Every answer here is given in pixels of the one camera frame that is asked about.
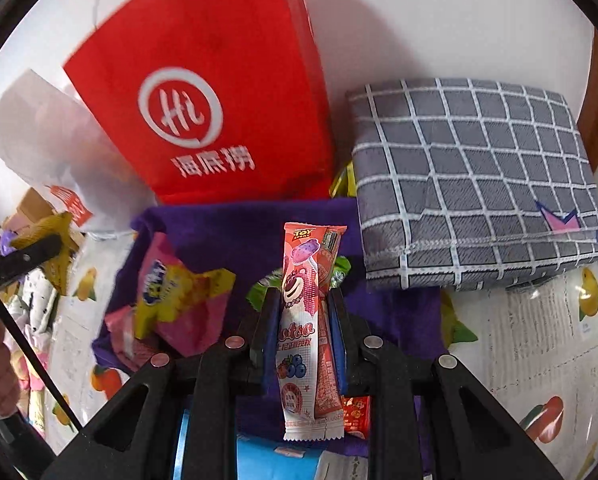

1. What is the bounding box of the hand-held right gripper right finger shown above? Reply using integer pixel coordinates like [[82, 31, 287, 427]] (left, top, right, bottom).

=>
[[328, 290, 564, 480]]

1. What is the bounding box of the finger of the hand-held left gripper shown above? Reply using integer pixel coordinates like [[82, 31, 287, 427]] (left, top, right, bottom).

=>
[[0, 234, 62, 292]]

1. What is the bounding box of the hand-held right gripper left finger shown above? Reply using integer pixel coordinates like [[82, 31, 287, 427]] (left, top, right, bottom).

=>
[[39, 287, 285, 480]]

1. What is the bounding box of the pink lollipop packet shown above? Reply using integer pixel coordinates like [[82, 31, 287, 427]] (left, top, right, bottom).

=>
[[278, 222, 347, 442]]

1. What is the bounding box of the red gold snack packet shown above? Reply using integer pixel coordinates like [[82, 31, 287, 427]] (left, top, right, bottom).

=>
[[341, 395, 372, 440]]

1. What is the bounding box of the white pink snack packet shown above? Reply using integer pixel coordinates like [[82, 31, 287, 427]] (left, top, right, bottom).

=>
[[22, 265, 62, 336]]

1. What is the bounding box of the pink yellow snack packet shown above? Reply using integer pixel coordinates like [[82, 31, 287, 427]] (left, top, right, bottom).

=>
[[104, 232, 236, 376]]

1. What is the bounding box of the purple towel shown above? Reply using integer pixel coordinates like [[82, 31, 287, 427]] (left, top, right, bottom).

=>
[[92, 199, 450, 461]]

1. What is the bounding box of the white plastic bag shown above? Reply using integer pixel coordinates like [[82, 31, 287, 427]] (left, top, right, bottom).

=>
[[0, 69, 145, 233]]

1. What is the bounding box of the blue tissue pack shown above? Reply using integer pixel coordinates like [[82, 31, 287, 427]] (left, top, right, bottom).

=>
[[236, 435, 330, 480]]

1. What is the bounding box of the grey checked folded cloth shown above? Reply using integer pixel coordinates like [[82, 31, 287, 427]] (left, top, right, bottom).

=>
[[345, 77, 598, 291]]

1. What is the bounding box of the red paper bag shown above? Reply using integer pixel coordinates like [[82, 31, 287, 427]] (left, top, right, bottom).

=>
[[62, 0, 335, 206]]

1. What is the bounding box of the black cable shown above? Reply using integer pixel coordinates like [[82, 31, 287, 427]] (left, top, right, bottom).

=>
[[0, 272, 85, 433]]

